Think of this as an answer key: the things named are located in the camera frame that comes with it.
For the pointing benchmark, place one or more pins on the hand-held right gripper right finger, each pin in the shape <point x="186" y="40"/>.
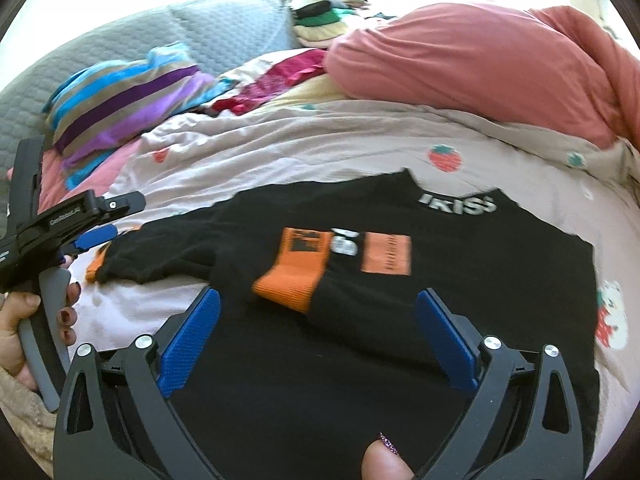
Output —
<point x="447" y="340"/>

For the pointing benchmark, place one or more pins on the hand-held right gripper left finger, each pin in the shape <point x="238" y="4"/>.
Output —
<point x="192" y="340"/>

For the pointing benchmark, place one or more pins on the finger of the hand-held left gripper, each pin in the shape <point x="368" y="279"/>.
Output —
<point x="97" y="237"/>
<point x="125" y="204"/>

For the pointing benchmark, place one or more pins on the black sweater with orange cuffs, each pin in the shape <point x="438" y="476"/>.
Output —
<point x="300" y="400"/>

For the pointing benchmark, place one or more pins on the person's left forearm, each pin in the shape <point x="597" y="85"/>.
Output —
<point x="20" y="415"/>

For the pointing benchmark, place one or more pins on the pile of colourful clothes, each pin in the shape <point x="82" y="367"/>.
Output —
<point x="320" y="25"/>

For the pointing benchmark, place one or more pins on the person's left hand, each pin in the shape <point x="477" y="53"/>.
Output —
<point x="20" y="340"/>

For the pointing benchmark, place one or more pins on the person's right hand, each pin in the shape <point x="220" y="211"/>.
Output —
<point x="385" y="465"/>

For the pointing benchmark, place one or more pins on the pink cloth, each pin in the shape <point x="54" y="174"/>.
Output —
<point x="55" y="175"/>

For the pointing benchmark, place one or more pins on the striped cloth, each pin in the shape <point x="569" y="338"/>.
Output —
<point x="125" y="105"/>

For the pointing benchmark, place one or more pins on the grey quilted cover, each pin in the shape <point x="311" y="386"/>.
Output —
<point x="225" y="30"/>

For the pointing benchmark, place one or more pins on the red cloth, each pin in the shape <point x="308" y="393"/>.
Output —
<point x="280" y="75"/>

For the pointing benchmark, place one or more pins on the pink quilt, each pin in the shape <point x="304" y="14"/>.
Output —
<point x="450" y="60"/>

